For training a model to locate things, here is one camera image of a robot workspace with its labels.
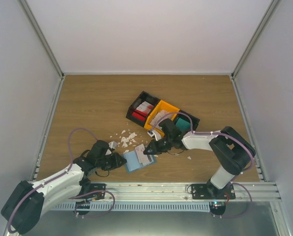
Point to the blue leather card holder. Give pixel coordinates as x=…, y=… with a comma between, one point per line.
x=137, y=160

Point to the yellow bin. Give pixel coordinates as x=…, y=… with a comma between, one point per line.
x=160, y=110

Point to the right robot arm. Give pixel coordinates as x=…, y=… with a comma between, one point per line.
x=244, y=152

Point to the black bin with teal cards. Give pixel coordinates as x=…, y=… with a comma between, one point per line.
x=195, y=120

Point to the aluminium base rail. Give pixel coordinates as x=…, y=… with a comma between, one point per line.
x=162, y=192

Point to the aluminium frame post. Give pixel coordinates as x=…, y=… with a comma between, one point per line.
x=255, y=36
x=33, y=22

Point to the red and white card stack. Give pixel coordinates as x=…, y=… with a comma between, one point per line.
x=142, y=111

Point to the white perforated cable duct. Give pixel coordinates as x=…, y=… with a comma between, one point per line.
x=147, y=206

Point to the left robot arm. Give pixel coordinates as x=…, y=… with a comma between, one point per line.
x=31, y=200

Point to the white floral credit card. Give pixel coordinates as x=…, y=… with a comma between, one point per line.
x=140, y=150

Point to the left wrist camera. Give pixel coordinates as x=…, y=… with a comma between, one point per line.
x=113, y=145

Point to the left aluminium frame post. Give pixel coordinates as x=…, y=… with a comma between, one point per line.
x=33, y=22

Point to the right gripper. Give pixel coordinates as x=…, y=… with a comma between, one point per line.
x=156, y=150

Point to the right aluminium frame post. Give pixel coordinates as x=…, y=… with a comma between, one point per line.
x=255, y=36

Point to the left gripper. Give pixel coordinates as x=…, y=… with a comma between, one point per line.
x=117, y=158

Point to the teal card stack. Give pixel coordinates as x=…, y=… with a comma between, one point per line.
x=183, y=125

